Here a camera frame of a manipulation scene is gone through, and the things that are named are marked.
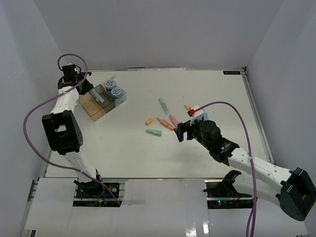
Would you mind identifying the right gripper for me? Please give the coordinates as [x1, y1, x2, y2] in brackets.
[174, 118, 212, 151]

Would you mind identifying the blue lidded jar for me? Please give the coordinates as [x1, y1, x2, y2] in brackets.
[104, 79, 117, 91]
[111, 87, 123, 99]

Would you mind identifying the green capped highlighter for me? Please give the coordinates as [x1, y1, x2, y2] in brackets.
[158, 97, 170, 115]

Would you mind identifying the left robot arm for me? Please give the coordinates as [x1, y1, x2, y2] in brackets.
[41, 64, 98, 183]

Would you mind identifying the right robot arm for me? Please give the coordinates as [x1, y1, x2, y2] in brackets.
[174, 120, 316, 221]

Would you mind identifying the pink transparent highlighter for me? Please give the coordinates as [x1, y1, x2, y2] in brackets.
[168, 115, 179, 127]

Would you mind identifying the orange transparent highlighter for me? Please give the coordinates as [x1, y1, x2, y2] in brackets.
[157, 118, 174, 131]

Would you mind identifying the green transparent highlighter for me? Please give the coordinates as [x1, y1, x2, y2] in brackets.
[146, 129, 162, 137]

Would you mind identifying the blue transparent highlighter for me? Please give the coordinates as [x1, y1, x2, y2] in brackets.
[203, 113, 209, 121]

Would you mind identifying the orange transparent tray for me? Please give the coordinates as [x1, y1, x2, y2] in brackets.
[78, 93, 105, 121]

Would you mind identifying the grey transparent tray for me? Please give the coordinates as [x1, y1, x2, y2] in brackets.
[90, 84, 116, 114]

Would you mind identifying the clear transparent tray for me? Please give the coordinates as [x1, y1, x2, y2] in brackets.
[101, 75, 127, 107]

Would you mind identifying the orange highlighter cap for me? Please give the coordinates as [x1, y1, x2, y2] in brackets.
[145, 118, 153, 125]

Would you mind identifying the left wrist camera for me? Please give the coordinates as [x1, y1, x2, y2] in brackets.
[59, 63, 81, 74]

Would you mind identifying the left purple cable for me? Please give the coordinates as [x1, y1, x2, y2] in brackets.
[22, 53, 122, 207]

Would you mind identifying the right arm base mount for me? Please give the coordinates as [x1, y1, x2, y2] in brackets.
[203, 170, 251, 203]

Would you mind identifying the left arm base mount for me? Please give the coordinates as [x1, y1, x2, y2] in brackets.
[74, 180, 120, 201]

